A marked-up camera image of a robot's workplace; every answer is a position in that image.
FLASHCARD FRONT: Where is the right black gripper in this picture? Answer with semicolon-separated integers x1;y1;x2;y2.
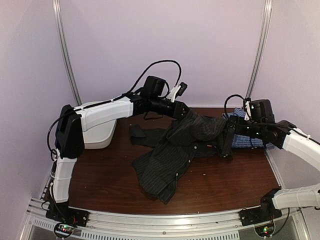
226;115;265;140

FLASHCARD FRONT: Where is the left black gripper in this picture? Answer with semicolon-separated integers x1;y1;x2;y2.
150;95;194;120

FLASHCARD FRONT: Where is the blue checked shirt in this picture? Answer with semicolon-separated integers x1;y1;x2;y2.
221;107;270;151

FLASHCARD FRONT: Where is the black pinstriped long sleeve shirt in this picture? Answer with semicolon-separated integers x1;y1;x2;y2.
129;110;235;204

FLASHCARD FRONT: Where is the white plastic basin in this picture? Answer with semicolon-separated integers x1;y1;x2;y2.
82;120;117;150

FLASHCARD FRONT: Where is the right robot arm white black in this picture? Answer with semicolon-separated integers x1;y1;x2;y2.
224;98;320;221

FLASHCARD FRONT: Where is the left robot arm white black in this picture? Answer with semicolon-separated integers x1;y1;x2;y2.
50;76;189;222

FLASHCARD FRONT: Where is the right circuit board with leds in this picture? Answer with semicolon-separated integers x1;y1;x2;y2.
254;225;275;238

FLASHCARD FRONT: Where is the circuit board with leds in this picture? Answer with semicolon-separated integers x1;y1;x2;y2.
53;223;75;238
254;225;275;238

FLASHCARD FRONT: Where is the left circuit board with leds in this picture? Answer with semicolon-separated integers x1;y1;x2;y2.
53;223;75;238

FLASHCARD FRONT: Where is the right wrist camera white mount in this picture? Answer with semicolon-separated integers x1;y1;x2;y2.
243;100;251;121

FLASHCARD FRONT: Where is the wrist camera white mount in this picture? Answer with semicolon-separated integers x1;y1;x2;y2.
165;82;188;103
243;100;251;121

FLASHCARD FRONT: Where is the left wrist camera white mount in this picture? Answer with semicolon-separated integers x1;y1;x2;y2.
165;82;188;103

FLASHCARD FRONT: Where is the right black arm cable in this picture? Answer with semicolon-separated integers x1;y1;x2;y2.
224;94;278;126

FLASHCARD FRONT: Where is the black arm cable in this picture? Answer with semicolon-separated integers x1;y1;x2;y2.
224;94;278;126
48;59;182;156

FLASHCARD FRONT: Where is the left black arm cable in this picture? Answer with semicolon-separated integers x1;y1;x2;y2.
48;59;182;156

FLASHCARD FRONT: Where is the right aluminium frame post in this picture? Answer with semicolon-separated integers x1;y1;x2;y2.
245;0;273;98

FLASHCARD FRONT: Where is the aluminium frame post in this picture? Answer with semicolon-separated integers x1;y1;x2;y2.
52;0;82;106
245;0;273;98

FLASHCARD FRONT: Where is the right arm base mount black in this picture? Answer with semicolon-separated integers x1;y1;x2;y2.
238;207;282;227

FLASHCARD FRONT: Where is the front aluminium rail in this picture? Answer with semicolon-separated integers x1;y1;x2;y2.
18;198;311;240

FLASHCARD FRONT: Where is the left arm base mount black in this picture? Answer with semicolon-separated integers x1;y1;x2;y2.
45;198;89;227

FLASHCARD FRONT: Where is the left aluminium frame post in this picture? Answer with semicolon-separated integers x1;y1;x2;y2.
52;0;82;106

